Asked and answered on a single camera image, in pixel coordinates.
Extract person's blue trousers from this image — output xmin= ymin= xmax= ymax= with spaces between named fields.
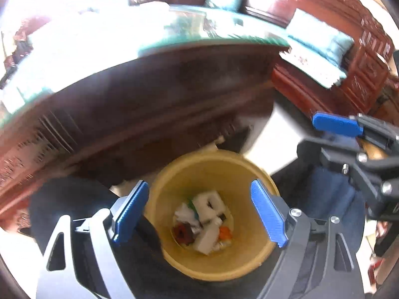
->
xmin=307 ymin=164 xmax=366 ymax=226

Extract yellow trash bin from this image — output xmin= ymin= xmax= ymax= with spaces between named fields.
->
xmin=149 ymin=149 xmax=281 ymax=282

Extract teal embroidered pillow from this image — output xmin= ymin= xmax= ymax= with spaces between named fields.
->
xmin=286 ymin=8 xmax=331 ymax=48
xmin=324 ymin=33 xmax=355 ymax=67
xmin=204 ymin=0 xmax=245 ymax=12

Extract blue patterned seat cushion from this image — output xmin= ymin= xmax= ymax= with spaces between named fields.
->
xmin=278 ymin=34 xmax=348 ymax=89

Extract white crumpled paper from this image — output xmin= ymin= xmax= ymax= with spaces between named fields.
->
xmin=174 ymin=204 xmax=200 ymax=228

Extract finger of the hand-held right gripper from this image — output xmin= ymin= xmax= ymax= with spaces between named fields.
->
xmin=296 ymin=138 xmax=399 ymax=216
xmin=312 ymin=111 xmax=399 ymax=155

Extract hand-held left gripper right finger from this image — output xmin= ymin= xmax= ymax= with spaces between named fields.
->
xmin=250 ymin=180 xmax=365 ymax=299

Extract dark wooden glass-topped table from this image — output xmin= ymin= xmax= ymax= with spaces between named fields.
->
xmin=0 ymin=4 xmax=292 ymax=222

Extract red brown snack wrapper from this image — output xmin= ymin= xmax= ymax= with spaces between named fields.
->
xmin=174 ymin=223 xmax=194 ymax=244

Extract green crumpled paper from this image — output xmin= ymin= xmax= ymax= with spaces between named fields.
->
xmin=188 ymin=197 xmax=200 ymax=220

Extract carved wooden bench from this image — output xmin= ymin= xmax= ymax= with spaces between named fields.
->
xmin=243 ymin=0 xmax=399 ymax=116

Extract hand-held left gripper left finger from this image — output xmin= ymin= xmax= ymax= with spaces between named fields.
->
xmin=36 ymin=180 xmax=150 ymax=299

